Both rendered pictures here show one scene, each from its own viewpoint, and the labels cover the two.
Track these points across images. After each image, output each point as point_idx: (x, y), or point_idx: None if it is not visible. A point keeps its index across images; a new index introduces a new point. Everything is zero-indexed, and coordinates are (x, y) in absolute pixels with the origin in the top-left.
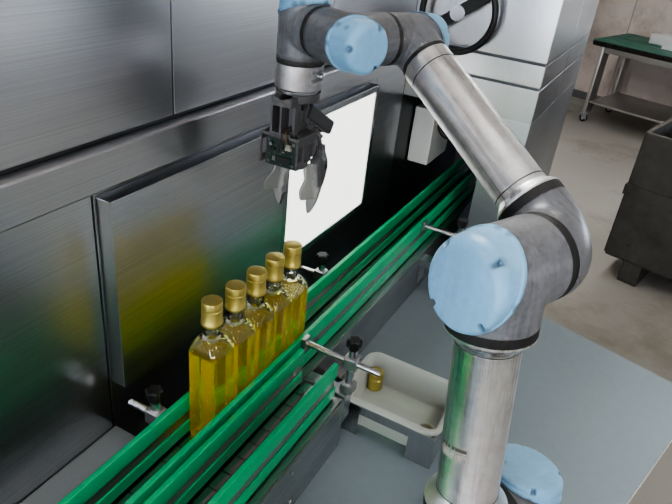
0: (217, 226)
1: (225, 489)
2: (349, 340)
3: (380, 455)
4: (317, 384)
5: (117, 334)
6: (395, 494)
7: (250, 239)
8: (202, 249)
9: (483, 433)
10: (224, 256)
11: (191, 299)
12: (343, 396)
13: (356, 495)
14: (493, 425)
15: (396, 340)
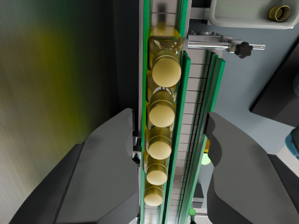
0: (62, 125)
1: (198, 173)
2: (239, 55)
3: (240, 32)
4: (216, 92)
5: None
6: (255, 57)
7: (72, 23)
8: (77, 138)
9: None
10: (82, 86)
11: (98, 122)
12: (223, 49)
13: (232, 70)
14: None
15: None
